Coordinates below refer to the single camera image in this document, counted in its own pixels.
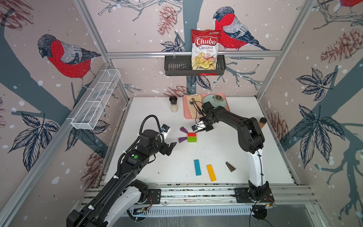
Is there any purple triangle block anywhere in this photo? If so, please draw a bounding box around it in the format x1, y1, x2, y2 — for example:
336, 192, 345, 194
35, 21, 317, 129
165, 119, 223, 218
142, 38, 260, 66
178, 137, 188, 143
180, 127, 189, 134

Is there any green rectangular block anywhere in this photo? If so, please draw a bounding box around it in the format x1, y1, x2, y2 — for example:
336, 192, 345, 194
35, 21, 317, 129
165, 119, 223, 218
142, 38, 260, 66
188, 137, 197, 143

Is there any teal long block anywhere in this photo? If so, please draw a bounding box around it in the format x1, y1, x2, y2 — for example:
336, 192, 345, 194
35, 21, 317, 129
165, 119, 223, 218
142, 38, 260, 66
194, 159, 201, 176

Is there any yellow long block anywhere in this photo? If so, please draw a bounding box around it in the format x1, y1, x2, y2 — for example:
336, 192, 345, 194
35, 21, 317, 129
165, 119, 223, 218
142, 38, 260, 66
207, 165, 216, 182

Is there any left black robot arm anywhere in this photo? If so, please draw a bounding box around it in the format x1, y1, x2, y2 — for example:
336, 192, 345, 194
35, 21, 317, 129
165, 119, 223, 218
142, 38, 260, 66
66, 114, 176, 227

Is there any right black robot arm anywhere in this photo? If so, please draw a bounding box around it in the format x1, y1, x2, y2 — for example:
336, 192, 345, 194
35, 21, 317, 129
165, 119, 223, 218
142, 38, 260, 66
192, 102, 275, 203

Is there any mint green flower plate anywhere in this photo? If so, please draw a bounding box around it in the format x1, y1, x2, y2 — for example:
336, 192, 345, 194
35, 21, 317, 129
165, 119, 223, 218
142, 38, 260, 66
203, 95, 227, 108

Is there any beige cloth napkin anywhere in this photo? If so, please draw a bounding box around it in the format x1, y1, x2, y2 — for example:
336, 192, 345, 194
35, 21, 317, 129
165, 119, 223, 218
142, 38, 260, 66
183, 94, 204, 119

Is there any silver teaspoon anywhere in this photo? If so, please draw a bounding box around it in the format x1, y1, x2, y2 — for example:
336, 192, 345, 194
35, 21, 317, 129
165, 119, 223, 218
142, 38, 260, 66
189, 100, 198, 111

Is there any iridescent butter knife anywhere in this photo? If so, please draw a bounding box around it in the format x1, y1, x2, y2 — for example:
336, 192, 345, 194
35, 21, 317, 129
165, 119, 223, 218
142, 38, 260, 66
192, 98, 203, 115

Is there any glass salt grinder black cap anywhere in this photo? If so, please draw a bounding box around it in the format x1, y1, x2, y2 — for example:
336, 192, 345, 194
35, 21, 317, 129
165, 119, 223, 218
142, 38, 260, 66
169, 96, 178, 113

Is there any brown spice bottle black cap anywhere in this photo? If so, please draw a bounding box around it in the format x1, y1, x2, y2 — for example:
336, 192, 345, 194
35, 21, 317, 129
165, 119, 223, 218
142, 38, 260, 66
259, 117, 267, 129

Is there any Chuba cassava chips bag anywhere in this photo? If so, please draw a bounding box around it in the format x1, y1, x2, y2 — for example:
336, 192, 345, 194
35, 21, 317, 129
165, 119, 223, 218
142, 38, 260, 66
192, 29, 220, 70

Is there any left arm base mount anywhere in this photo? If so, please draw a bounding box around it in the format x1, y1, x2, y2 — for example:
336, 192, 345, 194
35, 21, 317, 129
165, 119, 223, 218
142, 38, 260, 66
137, 189, 161, 205

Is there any black wire wall basket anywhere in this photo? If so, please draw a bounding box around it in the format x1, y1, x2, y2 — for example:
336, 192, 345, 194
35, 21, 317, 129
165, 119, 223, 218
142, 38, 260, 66
164, 55, 226, 76

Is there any white wire wall basket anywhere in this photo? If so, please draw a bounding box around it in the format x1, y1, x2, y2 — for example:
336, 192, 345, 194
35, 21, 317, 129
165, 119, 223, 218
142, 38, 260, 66
71, 69, 121, 130

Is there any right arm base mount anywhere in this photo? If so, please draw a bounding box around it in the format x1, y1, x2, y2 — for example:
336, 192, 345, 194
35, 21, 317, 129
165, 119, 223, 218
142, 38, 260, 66
234, 187, 275, 203

